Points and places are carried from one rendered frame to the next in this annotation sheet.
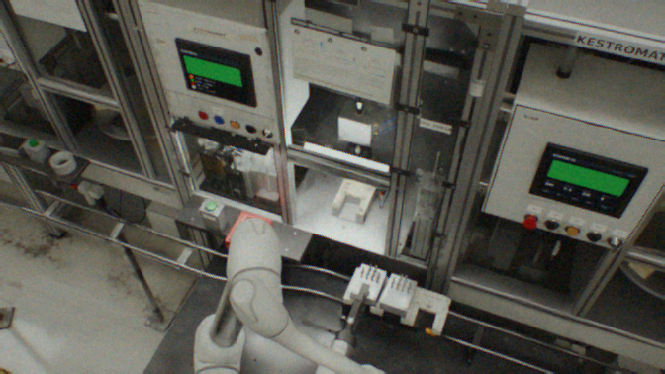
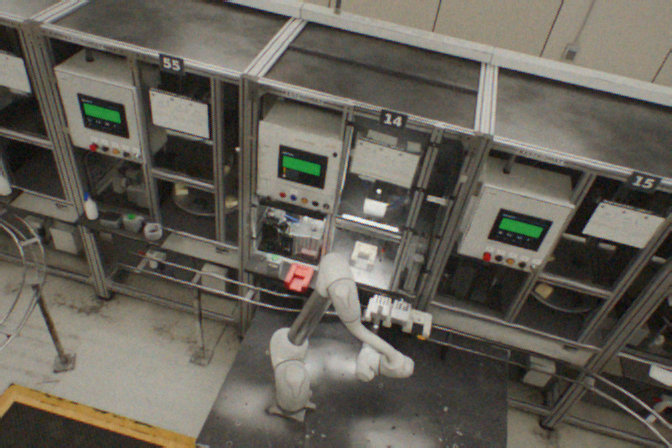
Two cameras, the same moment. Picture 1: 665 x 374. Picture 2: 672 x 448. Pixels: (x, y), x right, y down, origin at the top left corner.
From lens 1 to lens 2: 1.03 m
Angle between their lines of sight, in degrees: 15
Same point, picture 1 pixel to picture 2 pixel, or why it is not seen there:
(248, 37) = (331, 145)
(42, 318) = (101, 360)
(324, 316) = (346, 333)
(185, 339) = (254, 352)
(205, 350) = (285, 348)
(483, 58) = (469, 161)
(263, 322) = (352, 309)
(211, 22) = (308, 136)
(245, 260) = (337, 274)
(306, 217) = not seen: hidden behind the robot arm
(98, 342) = (152, 376)
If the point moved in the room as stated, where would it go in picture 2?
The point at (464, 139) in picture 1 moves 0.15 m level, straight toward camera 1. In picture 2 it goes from (452, 207) to (452, 227)
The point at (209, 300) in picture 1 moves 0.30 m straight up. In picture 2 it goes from (266, 326) to (268, 292)
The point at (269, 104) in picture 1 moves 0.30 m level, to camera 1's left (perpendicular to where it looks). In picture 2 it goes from (333, 187) to (273, 187)
